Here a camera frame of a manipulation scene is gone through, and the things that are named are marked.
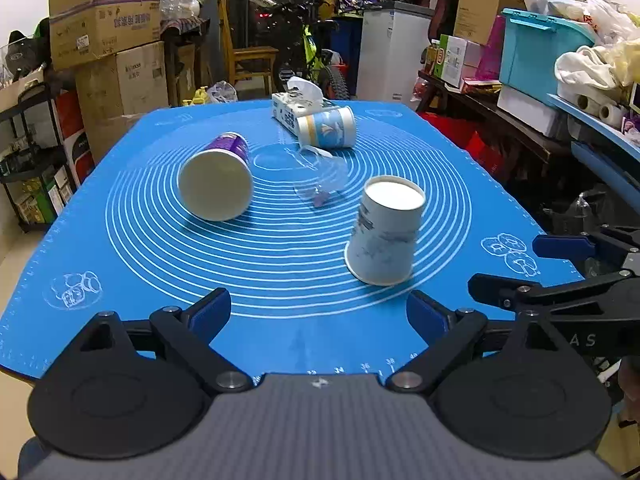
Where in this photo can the white paper cup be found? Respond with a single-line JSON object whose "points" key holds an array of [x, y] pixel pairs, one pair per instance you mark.
{"points": [[381, 248]]}

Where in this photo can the wooden chair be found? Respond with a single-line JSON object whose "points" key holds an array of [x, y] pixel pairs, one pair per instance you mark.
{"points": [[243, 64]]}

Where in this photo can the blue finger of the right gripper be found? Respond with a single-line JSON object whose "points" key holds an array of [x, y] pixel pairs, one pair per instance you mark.
{"points": [[603, 249], [513, 295]]}

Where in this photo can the green and white carton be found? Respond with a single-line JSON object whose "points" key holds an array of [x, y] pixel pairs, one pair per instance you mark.
{"points": [[457, 59]]}

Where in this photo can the black and green bicycle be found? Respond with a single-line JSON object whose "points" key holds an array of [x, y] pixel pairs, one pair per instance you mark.
{"points": [[303, 44]]}

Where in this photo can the patterned tissue box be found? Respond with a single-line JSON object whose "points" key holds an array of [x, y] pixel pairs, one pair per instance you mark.
{"points": [[300, 98]]}

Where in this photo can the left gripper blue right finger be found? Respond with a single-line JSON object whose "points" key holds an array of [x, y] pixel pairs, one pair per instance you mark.
{"points": [[450, 337]]}

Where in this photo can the red plastic bucket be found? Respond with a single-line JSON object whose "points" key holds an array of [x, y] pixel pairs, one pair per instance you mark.
{"points": [[342, 69]]}

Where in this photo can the large lower cardboard box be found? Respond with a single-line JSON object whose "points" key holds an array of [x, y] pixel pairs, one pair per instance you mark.
{"points": [[116, 91]]}

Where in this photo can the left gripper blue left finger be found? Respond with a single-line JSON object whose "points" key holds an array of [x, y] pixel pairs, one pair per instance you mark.
{"points": [[184, 337]]}

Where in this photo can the clear plastic cup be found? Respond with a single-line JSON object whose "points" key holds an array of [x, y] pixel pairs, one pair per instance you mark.
{"points": [[319, 175]]}

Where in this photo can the dark wooden side table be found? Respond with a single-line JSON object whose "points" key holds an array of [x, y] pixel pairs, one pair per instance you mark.
{"points": [[525, 154]]}

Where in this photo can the purple and white cup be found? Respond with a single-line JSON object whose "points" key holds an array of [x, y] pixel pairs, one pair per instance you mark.
{"points": [[216, 184]]}

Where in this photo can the black metal shelf rack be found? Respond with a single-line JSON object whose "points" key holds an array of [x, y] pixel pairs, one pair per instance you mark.
{"points": [[33, 161]]}

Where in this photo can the open cardboard box top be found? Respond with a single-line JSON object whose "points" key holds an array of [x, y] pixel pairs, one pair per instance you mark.
{"points": [[83, 31]]}

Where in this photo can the white box under bin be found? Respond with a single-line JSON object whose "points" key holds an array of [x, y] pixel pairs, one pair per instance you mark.
{"points": [[546, 120]]}

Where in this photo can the blue silicone baking mat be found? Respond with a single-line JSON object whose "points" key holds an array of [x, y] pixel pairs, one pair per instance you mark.
{"points": [[126, 244]]}

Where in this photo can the blue sailboat paper cup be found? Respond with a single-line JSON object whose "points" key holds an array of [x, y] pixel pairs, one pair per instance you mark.
{"points": [[329, 129]]}

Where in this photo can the white chest freezer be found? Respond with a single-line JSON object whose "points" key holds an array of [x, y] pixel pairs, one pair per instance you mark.
{"points": [[393, 39]]}

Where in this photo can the teal plastic storage bin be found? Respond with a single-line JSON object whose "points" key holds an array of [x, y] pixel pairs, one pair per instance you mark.
{"points": [[532, 43]]}

